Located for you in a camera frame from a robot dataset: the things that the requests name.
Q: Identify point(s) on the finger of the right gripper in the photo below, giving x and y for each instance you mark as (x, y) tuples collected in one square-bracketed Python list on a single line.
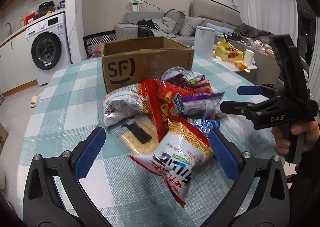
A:
[(264, 90), (252, 111)]

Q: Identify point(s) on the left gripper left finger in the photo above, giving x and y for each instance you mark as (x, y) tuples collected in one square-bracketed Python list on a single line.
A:
[(53, 195)]

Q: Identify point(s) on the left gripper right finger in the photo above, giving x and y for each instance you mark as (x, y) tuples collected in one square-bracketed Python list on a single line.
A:
[(259, 195)]

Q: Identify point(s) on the purple snack bag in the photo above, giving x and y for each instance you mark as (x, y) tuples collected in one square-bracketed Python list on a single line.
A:
[(199, 107)]

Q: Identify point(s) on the blue snack packet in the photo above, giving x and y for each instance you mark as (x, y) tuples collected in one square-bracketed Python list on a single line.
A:
[(204, 125)]

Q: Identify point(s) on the white red noodle snack bag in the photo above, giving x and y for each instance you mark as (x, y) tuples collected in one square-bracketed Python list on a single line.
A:
[(183, 148)]

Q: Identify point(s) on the red corn snack bag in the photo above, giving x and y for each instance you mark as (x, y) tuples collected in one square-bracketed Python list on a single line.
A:
[(165, 100)]

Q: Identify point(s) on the clear cracker pack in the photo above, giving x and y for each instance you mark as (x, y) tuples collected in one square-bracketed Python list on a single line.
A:
[(138, 133)]

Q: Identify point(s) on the silver snack bag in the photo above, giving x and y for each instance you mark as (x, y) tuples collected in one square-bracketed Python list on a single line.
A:
[(124, 102)]

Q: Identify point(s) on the right hand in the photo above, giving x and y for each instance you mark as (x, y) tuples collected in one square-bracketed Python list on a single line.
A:
[(309, 128)]

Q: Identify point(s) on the white side table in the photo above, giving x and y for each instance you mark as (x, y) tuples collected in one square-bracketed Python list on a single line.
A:
[(254, 65)]

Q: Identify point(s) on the white paper roll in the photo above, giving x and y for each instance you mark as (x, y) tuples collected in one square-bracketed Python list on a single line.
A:
[(248, 57)]

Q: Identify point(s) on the yellow plastic bag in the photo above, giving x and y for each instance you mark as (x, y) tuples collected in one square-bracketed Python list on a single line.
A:
[(227, 52)]

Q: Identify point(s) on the white cylindrical bin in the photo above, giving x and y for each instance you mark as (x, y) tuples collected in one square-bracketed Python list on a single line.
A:
[(204, 41)]

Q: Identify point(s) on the grey cushion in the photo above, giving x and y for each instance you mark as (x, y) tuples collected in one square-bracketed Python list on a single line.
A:
[(189, 26)]

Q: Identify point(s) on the grey sofa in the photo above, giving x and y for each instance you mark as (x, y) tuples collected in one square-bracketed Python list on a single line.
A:
[(201, 12)]

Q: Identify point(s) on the beige slipper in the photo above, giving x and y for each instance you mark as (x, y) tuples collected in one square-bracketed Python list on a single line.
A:
[(35, 99)]

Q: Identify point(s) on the grey jacket on sofa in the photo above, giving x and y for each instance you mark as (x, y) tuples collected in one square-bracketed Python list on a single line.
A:
[(164, 27)]

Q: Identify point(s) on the SF cardboard box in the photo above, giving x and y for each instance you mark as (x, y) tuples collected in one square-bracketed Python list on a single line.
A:
[(129, 61)]

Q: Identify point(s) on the black patterned basket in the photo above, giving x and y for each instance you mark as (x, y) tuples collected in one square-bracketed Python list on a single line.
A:
[(95, 42)]

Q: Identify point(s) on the pink cloth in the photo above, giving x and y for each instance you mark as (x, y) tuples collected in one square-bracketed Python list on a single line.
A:
[(97, 50)]

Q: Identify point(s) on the white washing machine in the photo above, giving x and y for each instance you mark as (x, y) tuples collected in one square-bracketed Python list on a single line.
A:
[(48, 45)]

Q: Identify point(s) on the black pot on washer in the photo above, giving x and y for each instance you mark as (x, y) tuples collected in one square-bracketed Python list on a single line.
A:
[(46, 7)]

